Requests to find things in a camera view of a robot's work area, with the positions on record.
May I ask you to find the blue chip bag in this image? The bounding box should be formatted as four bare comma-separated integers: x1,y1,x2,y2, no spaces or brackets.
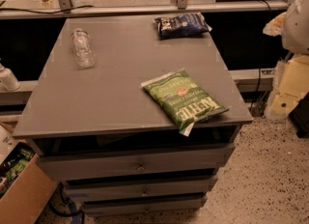
154,13,211,39

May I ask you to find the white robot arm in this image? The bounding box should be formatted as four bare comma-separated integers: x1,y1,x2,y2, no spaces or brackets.
263,0,309,120

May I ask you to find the green Kettle chip bag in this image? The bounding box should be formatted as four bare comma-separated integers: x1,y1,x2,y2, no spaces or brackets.
141,70,228,136

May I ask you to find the grey drawer cabinet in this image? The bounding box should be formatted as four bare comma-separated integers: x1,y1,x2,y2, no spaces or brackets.
14,15,252,209

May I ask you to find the top grey drawer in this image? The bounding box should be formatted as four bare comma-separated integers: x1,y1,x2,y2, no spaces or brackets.
38,143,235,181

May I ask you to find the grey drawer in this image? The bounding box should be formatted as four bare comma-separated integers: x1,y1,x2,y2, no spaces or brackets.
83,194,207,216
38,143,235,181
65,174,217,203

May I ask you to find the clear plastic water bottle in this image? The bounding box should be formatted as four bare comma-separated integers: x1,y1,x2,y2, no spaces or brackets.
71,28,97,69

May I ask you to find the middle grey drawer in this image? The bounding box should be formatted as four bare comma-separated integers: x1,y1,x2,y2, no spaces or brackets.
65,174,217,203

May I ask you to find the bottom grey drawer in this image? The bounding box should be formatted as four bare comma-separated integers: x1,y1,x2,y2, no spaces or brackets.
83,194,207,216

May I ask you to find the white cylinder at left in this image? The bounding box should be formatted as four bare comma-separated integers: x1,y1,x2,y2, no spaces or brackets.
0,64,20,91

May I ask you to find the cardboard box with items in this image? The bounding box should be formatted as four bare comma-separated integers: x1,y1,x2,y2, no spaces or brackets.
0,122,59,224

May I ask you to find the black cable on ledge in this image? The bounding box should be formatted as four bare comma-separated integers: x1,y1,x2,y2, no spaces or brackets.
0,4,95,14

